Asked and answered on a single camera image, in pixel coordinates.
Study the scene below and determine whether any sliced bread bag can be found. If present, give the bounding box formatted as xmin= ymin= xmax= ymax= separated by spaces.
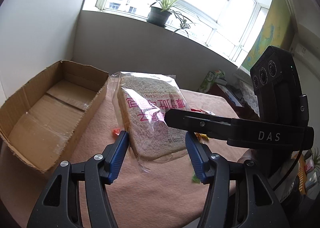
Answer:
xmin=107 ymin=72 xmax=190 ymax=172

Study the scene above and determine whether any brown cardboard box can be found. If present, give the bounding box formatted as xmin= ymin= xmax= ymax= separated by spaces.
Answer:
xmin=1 ymin=60 xmax=109 ymax=176

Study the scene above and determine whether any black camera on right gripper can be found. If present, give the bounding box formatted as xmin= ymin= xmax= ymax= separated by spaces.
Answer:
xmin=250 ymin=46 xmax=309 ymax=126

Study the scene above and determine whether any dark side table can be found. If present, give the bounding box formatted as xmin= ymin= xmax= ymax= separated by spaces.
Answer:
xmin=208 ymin=84 xmax=243 ymax=109

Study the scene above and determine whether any potted spider plant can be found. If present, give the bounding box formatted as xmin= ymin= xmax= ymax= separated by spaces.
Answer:
xmin=146 ymin=0 xmax=194 ymax=37

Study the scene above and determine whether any orange blue snack pouch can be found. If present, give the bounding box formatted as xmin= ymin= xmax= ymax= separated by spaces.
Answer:
xmin=112 ymin=128 xmax=121 ymax=139

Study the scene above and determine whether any wall map poster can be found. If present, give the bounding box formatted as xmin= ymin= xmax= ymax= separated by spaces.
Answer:
xmin=242 ymin=0 xmax=295 ymax=71

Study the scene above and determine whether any yellow candy wrapper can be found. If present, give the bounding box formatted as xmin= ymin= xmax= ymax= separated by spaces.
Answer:
xmin=195 ymin=133 xmax=209 ymax=142

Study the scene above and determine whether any small green candy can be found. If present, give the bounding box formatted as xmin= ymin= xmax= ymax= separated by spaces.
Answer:
xmin=191 ymin=174 xmax=201 ymax=184

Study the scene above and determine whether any pink table cloth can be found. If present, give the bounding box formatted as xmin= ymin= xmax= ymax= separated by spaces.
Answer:
xmin=0 ymin=85 xmax=251 ymax=228

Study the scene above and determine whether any green white carton box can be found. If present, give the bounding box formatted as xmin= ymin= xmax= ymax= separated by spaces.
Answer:
xmin=197 ymin=70 xmax=225 ymax=93

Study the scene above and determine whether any white lace cloth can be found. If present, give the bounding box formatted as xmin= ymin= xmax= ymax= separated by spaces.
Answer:
xmin=233 ymin=66 xmax=260 ymax=116

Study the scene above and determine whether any red green white snack bag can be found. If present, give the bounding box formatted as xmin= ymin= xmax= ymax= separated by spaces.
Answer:
xmin=191 ymin=108 xmax=216 ymax=115

